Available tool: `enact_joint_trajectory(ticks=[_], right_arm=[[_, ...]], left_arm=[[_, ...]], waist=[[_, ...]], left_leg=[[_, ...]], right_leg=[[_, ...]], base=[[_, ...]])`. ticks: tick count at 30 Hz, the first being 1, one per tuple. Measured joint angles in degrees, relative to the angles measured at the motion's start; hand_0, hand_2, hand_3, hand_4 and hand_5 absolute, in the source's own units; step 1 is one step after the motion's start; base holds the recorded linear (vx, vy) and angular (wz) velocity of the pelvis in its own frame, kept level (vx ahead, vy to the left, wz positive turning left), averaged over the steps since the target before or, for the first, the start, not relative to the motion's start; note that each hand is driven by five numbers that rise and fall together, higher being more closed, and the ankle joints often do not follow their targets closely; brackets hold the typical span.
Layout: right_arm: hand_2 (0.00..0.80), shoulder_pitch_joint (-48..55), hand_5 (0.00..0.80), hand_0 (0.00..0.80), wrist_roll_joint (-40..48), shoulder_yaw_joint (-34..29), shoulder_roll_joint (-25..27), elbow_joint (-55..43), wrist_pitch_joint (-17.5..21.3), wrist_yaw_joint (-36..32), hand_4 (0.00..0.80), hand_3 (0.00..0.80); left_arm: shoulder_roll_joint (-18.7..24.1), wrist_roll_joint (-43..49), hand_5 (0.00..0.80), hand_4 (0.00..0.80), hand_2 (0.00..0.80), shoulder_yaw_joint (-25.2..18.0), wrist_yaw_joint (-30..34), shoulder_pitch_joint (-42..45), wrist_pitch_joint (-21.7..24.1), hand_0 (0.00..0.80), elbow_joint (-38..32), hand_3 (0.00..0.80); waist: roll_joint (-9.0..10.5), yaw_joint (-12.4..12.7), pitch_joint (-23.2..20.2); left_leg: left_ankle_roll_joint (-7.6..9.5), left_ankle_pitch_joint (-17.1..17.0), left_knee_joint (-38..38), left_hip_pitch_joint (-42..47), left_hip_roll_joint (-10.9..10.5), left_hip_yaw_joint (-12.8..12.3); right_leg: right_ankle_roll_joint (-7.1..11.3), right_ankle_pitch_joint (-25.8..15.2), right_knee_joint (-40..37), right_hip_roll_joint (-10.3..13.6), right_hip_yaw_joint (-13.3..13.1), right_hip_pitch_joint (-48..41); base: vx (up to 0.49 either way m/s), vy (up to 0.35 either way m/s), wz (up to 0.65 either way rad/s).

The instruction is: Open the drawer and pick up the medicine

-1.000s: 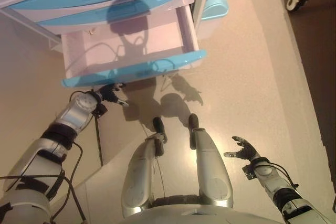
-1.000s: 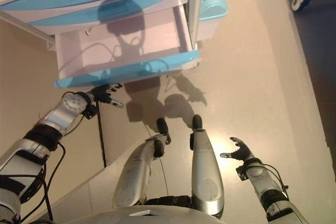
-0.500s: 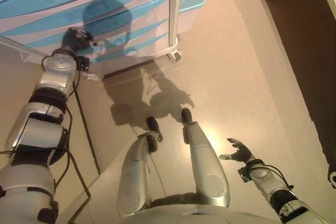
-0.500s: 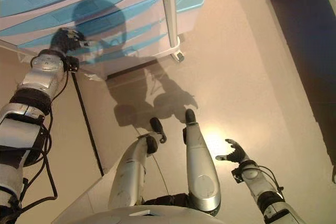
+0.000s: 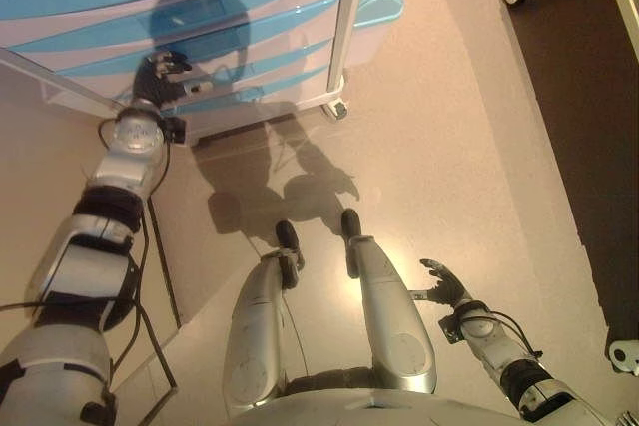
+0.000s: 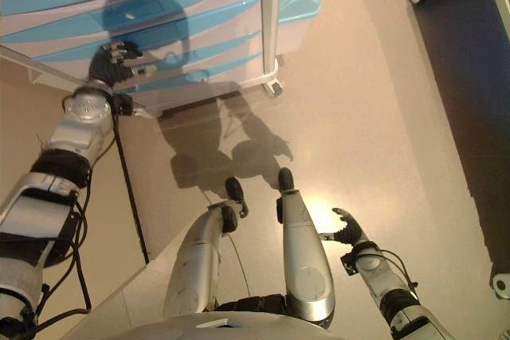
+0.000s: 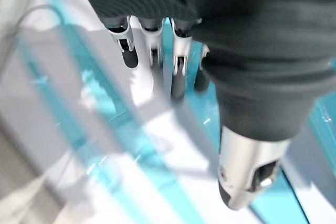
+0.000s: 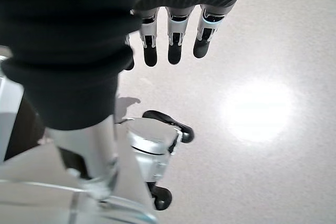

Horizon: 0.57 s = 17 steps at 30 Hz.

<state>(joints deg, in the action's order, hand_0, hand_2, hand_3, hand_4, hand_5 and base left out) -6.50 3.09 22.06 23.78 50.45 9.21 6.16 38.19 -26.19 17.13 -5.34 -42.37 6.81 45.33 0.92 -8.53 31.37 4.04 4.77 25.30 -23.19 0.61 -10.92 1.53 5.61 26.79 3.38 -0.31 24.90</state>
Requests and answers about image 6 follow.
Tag left robot hand dark glove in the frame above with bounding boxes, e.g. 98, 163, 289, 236
87, 38, 147, 87

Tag right robot hand dark glove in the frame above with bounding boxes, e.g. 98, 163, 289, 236
317, 206, 367, 247

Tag white cart drawer blue handle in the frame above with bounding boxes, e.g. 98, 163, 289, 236
79, 23, 264, 70

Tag silver right robot leg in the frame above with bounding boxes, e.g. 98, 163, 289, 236
273, 167, 338, 323

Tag white medical cart blue drawers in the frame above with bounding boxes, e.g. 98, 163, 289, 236
0, 0, 286, 118

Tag grey robot torso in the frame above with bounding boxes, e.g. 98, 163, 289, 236
113, 294, 334, 340

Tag white cart caster wheel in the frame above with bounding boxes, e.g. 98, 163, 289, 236
261, 57, 286, 98

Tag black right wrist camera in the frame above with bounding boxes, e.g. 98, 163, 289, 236
339, 252, 359, 277

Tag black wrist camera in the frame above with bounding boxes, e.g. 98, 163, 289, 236
339, 252, 359, 277
112, 92, 135, 117

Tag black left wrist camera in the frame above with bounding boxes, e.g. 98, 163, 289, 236
112, 92, 135, 117

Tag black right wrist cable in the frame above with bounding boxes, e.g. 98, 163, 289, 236
376, 249, 419, 291

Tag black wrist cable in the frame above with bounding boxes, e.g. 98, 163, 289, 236
376, 249, 419, 291
23, 190, 95, 335

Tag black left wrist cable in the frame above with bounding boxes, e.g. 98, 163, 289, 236
23, 190, 95, 335

